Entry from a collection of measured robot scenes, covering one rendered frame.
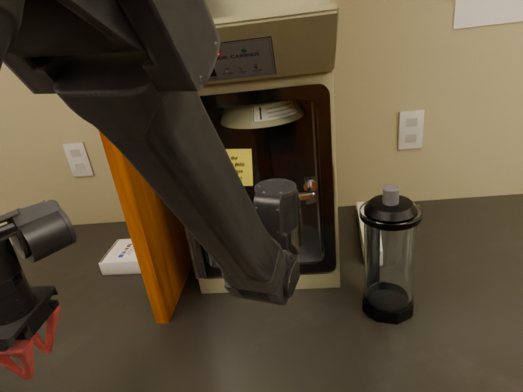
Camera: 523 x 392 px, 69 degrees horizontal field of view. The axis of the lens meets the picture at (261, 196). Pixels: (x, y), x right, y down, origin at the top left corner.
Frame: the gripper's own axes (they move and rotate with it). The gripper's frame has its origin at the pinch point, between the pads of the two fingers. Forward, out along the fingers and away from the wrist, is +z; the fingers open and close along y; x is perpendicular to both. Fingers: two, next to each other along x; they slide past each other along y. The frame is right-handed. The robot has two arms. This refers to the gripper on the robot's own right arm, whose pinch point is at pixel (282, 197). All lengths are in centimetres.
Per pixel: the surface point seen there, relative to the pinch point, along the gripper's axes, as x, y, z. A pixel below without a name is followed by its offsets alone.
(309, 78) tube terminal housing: -6.5, 20.0, 5.6
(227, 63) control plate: 6.4, 24.5, -0.6
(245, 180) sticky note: 7.1, 2.3, 4.3
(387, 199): -18.4, -0.8, -2.3
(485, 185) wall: -60, -24, 49
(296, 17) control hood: -4.9, 29.9, -5.7
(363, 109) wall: -23, 3, 49
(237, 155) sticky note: 7.9, 7.4, 4.3
